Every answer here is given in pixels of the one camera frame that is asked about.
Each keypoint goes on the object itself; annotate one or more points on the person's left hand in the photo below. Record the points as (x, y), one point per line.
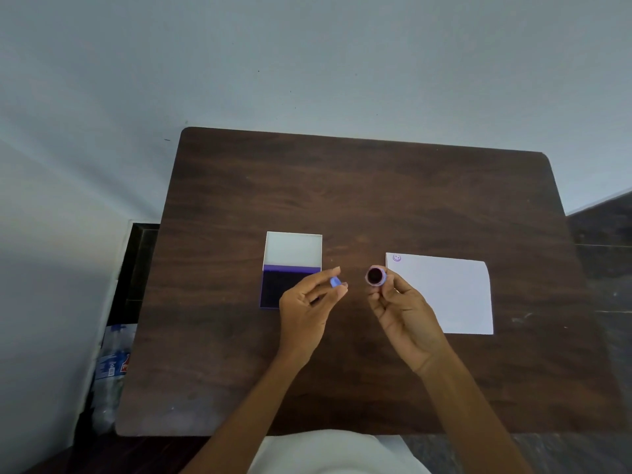
(301, 320)

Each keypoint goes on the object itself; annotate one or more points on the person's right hand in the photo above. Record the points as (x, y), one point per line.
(407, 320)

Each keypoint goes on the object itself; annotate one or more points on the person's right thumb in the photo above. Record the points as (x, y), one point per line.
(375, 303)

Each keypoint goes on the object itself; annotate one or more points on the person's left thumb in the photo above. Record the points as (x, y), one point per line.
(333, 296)

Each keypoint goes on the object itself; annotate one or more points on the round purple stamp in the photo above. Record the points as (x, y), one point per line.
(376, 276)

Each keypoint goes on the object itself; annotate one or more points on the person's right forearm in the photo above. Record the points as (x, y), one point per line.
(469, 419)

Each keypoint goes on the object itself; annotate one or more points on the person's left forearm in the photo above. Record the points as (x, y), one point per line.
(247, 419)

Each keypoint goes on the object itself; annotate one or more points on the open purple ink pad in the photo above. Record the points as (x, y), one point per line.
(291, 261)

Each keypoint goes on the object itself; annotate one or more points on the white paper sheet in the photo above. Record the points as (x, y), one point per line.
(454, 296)

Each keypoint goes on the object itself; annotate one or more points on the person's white shirt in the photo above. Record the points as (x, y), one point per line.
(335, 454)

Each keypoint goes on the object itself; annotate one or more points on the clear plastic bottle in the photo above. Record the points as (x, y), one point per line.
(111, 375)

